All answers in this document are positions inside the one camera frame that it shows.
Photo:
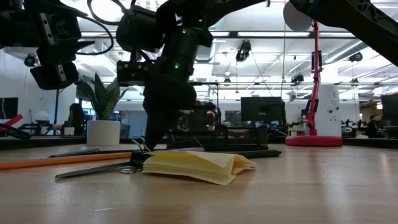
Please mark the dark grey pen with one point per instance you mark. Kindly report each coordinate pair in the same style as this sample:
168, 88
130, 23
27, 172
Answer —
77, 153

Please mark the black mesh desk organizer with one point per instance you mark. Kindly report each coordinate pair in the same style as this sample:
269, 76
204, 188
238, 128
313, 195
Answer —
242, 140

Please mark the white globe lamp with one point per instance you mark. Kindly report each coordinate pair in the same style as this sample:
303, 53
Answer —
42, 116

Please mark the person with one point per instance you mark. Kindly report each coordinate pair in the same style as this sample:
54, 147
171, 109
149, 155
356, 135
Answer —
214, 107
374, 126
76, 118

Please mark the yellow sticky note pad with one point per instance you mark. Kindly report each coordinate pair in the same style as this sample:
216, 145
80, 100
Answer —
192, 166

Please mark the silver paper clip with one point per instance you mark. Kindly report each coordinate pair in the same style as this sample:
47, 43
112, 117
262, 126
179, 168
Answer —
123, 171

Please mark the black hanging camera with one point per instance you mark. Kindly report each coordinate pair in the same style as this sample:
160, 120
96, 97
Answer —
244, 49

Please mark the black ceiling spotlight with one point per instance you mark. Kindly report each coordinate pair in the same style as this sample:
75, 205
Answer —
356, 57
30, 60

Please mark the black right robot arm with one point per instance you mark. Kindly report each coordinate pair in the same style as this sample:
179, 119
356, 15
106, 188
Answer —
357, 18

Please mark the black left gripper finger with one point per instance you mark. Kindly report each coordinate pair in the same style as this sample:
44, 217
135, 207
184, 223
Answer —
59, 37
53, 77

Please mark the black computer monitor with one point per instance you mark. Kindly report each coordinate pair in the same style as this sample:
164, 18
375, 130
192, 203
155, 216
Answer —
390, 107
261, 109

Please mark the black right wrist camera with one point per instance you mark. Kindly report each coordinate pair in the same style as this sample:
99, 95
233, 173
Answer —
133, 73

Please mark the red bar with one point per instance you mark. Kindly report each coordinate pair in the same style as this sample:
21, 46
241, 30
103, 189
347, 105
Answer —
14, 119

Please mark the dark wall screen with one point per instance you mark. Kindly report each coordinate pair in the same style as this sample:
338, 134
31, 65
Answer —
8, 107

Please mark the black overhead crossbar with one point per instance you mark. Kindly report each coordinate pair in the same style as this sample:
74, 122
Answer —
273, 34

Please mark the orange pencil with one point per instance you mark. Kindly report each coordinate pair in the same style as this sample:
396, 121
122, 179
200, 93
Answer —
62, 160

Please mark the black aluminium table frame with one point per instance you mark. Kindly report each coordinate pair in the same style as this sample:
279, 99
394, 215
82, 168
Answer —
46, 141

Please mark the black marker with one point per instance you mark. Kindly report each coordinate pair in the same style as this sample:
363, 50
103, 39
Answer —
255, 154

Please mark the red desk lamp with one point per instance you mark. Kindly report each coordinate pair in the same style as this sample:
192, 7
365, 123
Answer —
314, 141

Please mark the grey-green pen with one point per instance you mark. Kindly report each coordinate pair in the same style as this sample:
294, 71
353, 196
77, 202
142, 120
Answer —
93, 170

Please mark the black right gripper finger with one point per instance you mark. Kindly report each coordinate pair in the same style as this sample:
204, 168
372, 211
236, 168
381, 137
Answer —
168, 93

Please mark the black hoop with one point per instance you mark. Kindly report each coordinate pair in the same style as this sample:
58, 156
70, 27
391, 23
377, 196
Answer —
15, 132

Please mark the black binder clip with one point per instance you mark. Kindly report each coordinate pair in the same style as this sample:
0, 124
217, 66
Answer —
200, 141
136, 158

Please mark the green plant in white pot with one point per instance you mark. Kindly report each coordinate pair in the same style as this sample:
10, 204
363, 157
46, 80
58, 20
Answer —
103, 132

